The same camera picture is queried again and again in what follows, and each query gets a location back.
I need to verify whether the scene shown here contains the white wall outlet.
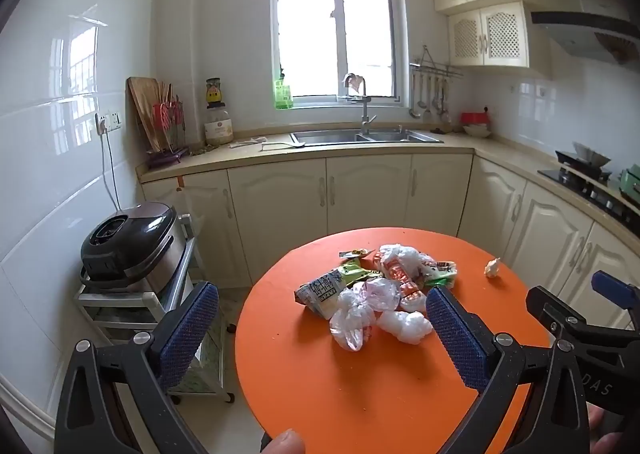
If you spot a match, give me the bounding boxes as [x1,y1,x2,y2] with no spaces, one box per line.
[95,110,124,133]

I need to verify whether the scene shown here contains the person's left hand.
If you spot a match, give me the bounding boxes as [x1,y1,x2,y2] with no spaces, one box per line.
[260,429,307,454]

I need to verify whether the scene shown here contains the wire rack with purple tray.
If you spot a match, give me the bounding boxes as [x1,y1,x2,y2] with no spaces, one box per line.
[146,83,191,169]

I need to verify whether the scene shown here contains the metal ladle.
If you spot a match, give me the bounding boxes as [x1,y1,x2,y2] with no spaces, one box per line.
[409,73,422,119]

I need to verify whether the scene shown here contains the black silver rice cooker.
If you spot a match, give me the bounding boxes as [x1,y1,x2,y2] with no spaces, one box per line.
[80,202,177,293]

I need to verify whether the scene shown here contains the black gas stove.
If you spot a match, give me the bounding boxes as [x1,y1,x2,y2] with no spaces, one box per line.
[538,167,640,230]

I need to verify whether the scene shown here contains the stainless steel sink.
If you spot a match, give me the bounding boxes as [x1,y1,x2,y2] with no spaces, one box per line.
[290,128,445,147]

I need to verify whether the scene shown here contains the grey range hood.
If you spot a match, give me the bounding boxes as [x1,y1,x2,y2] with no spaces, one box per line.
[531,0,640,66]

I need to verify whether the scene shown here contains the glass jar with beige contents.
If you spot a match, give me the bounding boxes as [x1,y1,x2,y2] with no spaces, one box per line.
[203,103,235,146]

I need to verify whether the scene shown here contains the wooden cutting board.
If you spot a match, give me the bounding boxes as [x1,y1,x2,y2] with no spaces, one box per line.
[126,77,168,153]

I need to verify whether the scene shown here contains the metal slotted spatula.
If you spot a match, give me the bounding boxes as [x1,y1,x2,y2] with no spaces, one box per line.
[422,74,435,124]

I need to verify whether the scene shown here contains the orange round tablecloth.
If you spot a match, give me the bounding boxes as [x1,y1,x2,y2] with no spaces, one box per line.
[235,228,551,454]

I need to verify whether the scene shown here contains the beige kitchen countertop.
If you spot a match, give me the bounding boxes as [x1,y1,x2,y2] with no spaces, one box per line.
[137,121,640,235]

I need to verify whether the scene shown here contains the clear packet with green insert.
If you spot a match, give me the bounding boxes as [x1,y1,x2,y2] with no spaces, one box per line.
[422,260,458,291]

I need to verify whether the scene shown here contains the red plastic utensil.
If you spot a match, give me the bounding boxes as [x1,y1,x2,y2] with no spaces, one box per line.
[151,102,182,127]

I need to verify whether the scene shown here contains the clear knotted plastic bag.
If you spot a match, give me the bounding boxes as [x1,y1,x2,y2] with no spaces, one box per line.
[329,278,402,352]

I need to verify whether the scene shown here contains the person's right hand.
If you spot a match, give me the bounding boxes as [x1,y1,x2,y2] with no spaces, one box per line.
[587,406,627,454]

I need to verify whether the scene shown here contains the green pot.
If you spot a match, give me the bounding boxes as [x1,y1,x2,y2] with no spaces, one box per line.
[619,168,640,202]

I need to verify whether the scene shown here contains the white red printed plastic bag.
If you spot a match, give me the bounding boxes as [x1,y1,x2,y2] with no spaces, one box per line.
[372,244,437,312]

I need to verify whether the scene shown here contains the metal utensil rail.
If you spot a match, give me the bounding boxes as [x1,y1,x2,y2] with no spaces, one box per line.
[410,45,464,80]

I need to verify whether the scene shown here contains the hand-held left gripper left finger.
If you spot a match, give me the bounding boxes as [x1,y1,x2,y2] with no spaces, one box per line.
[54,280,221,454]

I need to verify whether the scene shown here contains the green snack wrapper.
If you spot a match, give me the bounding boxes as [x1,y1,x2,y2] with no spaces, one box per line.
[339,258,383,287]

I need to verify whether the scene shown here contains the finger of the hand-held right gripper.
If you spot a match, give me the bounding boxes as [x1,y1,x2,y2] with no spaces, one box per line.
[525,285,593,342]
[591,270,640,320]

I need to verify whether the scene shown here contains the hanging kitchen utensils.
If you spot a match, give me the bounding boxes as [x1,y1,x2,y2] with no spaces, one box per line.
[436,75,452,125]

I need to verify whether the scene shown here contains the metal sink faucet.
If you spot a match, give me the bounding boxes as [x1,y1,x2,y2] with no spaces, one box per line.
[342,73,377,136]

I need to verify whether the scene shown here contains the white power cord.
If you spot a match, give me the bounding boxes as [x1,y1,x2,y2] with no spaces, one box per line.
[101,131,122,213]

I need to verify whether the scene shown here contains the metal kitchen cart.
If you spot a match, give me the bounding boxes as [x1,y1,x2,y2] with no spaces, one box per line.
[74,213,237,406]

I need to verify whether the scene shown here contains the white framed window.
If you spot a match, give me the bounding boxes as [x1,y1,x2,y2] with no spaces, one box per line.
[271,0,401,109]

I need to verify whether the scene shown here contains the yellow label bottle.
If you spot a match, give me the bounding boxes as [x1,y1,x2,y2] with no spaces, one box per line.
[205,78,224,109]

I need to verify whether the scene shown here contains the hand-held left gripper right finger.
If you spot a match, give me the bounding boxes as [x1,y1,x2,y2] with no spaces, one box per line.
[425,287,596,454]

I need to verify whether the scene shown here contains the green plastic bottle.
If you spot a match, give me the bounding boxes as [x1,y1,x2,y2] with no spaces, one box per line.
[273,77,292,110]

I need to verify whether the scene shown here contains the grey metal wok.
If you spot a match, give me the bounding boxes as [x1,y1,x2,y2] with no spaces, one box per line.
[555,141,614,180]

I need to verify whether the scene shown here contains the white printed snack packet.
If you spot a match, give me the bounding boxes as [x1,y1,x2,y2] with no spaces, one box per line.
[293,271,353,321]

